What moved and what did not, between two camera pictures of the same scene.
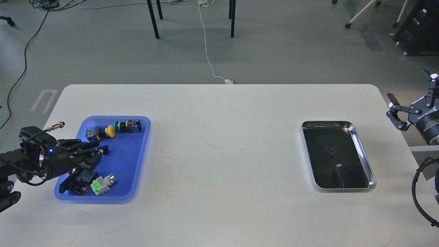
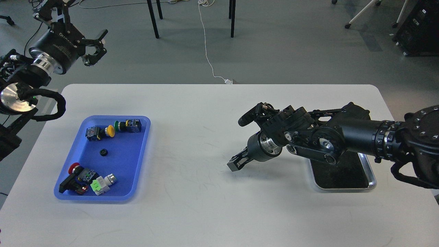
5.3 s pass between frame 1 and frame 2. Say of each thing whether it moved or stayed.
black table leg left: stayed
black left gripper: moved
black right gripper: moved
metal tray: stayed
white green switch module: stayed
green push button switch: stayed
